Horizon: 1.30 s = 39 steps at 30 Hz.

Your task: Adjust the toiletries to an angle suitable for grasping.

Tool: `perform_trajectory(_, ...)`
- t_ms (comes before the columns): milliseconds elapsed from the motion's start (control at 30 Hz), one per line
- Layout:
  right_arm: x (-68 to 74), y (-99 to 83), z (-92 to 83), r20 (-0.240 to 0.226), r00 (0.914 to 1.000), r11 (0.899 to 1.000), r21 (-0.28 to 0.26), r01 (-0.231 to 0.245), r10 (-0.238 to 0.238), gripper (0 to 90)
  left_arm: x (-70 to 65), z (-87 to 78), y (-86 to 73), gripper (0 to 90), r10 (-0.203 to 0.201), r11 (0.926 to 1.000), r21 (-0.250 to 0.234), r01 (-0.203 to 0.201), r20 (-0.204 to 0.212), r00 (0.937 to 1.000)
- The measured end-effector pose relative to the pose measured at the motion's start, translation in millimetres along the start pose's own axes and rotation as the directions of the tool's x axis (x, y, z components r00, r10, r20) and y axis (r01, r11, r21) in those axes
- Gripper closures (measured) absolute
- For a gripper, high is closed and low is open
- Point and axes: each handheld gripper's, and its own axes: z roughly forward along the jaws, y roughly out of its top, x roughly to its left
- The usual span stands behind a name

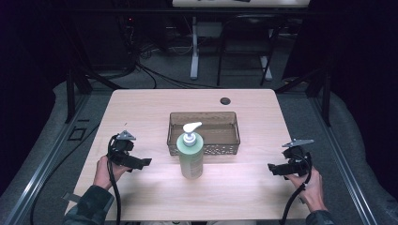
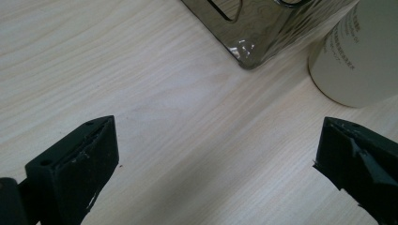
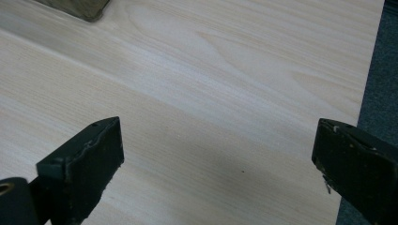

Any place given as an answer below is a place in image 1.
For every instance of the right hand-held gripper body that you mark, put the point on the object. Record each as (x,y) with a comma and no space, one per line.
(298,161)

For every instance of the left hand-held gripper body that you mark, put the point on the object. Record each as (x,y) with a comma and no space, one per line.
(120,150)

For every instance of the green pump soap bottle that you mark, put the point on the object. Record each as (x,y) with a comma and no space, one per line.
(191,156)

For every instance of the brown transparent plastic basket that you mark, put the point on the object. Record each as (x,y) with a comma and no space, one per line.
(219,132)

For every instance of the person's right hand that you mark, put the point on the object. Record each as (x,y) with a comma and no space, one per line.
(313,190)

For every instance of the person's left hand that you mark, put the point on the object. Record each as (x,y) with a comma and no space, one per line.
(101,173)

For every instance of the grey tape strip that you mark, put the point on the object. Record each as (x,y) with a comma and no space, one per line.
(71,197)

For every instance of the black table grommet hole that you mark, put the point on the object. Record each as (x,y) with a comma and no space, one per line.
(225,101)

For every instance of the white desk leg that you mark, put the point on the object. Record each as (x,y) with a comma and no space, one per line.
(266,67)
(195,50)

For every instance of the black chair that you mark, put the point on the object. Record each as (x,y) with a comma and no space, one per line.
(247,34)

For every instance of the white background desk top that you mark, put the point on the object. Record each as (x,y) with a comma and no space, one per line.
(237,3)

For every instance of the aluminium floor rail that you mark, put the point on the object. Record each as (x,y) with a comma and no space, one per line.
(341,162)
(47,162)

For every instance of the black frame post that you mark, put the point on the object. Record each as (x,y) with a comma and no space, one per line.
(70,97)
(327,97)

